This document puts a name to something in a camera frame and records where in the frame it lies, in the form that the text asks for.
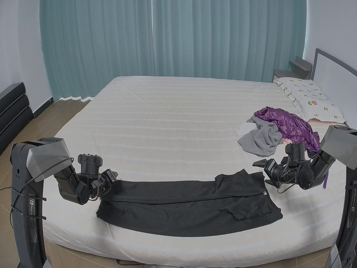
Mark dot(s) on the bed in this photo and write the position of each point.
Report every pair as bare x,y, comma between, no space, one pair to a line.
173,127

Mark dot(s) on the white garment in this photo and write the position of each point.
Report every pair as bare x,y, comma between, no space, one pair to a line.
245,128

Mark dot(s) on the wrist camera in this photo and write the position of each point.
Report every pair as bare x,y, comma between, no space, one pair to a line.
89,163
296,151

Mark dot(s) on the blue-green curtain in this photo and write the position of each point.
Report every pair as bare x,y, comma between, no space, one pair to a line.
97,43
223,32

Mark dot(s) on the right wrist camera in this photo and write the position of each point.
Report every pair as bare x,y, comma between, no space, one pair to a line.
296,151

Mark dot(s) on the white printed pillow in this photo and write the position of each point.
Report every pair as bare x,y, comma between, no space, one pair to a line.
309,96

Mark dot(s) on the grey garment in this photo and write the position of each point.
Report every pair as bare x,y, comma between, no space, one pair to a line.
262,141

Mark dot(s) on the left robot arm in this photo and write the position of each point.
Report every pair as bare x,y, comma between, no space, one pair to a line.
28,205

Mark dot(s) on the black chest of drawers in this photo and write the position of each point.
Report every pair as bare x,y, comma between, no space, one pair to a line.
14,113

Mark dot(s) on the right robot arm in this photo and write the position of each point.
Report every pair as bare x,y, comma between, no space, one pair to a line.
339,141

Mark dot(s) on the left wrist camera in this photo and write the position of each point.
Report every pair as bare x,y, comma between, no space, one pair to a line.
89,163

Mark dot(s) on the purple satin garment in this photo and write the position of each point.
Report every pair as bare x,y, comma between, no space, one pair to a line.
290,124

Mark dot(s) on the grey bedside table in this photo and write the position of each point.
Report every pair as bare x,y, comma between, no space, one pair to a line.
295,70

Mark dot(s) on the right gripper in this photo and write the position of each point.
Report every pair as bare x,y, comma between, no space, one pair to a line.
274,169

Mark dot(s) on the black garment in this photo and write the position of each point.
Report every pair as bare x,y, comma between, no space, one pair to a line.
173,208

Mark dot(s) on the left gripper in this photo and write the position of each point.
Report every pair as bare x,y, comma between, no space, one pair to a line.
109,177

